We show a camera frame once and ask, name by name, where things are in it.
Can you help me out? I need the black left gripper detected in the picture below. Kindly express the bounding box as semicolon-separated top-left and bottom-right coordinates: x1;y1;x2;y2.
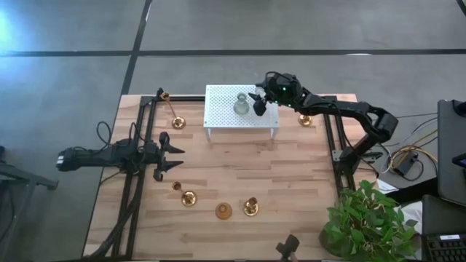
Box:
143;131;186;182

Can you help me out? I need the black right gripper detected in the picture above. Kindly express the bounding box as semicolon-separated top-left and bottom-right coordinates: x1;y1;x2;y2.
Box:
248;87;304;117

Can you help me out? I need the grey-green glass candle holder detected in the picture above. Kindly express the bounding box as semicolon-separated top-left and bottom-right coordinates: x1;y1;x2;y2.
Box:
233;92;250;116

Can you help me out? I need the amber glass candle holder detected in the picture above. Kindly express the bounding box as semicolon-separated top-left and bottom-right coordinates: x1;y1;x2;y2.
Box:
215;202;233;221

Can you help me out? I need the white perforated metal shelf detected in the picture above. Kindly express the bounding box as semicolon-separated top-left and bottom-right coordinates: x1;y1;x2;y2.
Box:
202;84;280;143

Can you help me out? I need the grey metal stand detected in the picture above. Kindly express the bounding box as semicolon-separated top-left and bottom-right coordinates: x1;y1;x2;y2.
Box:
0;145;59;205

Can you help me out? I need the black mounted device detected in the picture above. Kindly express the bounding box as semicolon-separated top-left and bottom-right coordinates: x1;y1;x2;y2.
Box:
275;234;301;262

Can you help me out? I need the white paper sheet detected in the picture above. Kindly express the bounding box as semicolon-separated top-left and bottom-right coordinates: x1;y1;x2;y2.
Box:
376;178;400;194

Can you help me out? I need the black power adapter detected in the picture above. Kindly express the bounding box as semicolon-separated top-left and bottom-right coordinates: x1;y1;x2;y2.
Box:
396;152;419;176

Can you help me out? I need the potted green leafy plant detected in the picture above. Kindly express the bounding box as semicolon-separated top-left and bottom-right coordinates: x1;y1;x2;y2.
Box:
319;180;419;261

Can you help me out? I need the dark grey monitor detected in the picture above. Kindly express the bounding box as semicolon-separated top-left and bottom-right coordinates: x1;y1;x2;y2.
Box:
436;98;466;207

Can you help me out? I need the black laptop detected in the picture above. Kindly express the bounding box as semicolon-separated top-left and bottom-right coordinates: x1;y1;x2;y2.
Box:
421;194;466;262

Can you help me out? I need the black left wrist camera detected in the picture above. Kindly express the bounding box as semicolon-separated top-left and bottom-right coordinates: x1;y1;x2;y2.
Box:
144;142;159;163

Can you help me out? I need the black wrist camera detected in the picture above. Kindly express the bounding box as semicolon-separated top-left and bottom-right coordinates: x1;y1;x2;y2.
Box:
144;142;159;163
267;71;296;90

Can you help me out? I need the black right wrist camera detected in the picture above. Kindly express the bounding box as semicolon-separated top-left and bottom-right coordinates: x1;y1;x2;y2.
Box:
267;71;296;90

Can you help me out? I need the black aluminium table frame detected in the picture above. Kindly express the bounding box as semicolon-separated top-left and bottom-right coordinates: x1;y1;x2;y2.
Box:
111;87;356;260

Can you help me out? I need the black looped cable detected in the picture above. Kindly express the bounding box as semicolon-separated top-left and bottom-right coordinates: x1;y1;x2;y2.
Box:
95;121;114;147

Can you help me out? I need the white cable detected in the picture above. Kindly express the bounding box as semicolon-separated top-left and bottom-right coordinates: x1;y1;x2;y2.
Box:
380;112;438;175

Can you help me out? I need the yellow cable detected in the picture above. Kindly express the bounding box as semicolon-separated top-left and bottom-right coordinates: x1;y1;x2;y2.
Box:
389;129;438;172

